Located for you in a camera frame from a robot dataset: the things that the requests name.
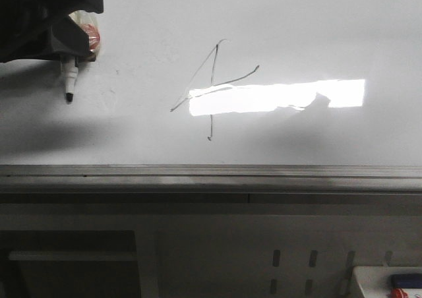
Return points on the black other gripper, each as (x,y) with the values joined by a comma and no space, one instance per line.
(43,29)

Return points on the white whiteboard with aluminium frame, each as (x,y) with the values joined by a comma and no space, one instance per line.
(199,94)

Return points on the white marker with red tape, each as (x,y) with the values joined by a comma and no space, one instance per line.
(85,42)

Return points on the white plastic marker tray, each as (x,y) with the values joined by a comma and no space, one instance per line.
(374,281)

